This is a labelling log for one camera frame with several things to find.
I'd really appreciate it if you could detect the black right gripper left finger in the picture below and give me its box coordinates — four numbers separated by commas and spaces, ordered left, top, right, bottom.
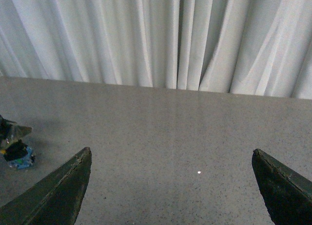
0, 147, 92, 225

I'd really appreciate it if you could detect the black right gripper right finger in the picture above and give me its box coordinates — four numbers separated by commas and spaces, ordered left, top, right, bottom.
252, 149, 312, 225

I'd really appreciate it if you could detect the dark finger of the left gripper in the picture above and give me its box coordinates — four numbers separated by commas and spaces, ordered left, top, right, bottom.
0, 116, 32, 147

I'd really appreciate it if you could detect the yellow button blue circuit board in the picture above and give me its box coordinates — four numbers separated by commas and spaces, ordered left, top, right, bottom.
0, 140, 35, 169

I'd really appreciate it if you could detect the white pleated curtain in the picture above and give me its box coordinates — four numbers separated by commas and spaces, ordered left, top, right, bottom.
0, 0, 312, 99

